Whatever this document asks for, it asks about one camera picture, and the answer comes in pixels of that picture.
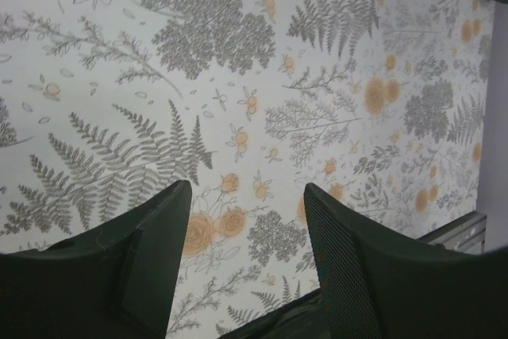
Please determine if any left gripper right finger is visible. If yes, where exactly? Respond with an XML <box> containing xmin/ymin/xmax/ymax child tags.
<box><xmin>304</xmin><ymin>183</ymin><xmax>507</xmax><ymax>338</ymax></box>

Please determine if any aluminium frame rail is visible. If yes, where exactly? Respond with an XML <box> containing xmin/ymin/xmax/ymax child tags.
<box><xmin>418</xmin><ymin>211</ymin><xmax>487</xmax><ymax>255</ymax></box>

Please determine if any floral table cloth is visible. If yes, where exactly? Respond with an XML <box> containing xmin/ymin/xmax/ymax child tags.
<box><xmin>1</xmin><ymin>0</ymin><xmax>495</xmax><ymax>338</ymax></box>

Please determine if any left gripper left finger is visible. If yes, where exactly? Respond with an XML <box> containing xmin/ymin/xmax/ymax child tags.
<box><xmin>1</xmin><ymin>180</ymin><xmax>192</xmax><ymax>338</ymax></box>

